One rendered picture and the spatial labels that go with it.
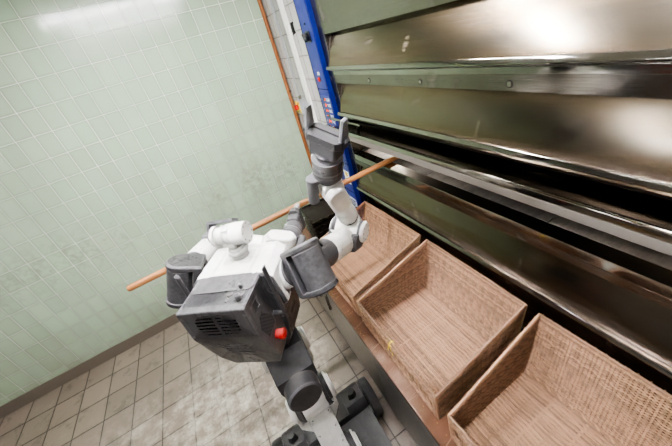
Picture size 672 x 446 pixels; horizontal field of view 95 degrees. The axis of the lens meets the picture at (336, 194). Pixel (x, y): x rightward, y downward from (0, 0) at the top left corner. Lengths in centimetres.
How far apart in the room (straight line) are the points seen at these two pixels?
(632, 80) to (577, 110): 13
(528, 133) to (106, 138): 246
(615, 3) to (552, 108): 26
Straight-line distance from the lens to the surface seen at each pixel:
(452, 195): 140
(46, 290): 315
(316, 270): 87
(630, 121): 96
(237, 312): 84
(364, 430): 194
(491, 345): 138
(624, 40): 89
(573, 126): 100
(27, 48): 269
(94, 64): 262
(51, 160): 275
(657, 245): 87
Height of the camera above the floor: 192
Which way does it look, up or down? 28 degrees down
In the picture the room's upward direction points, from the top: 17 degrees counter-clockwise
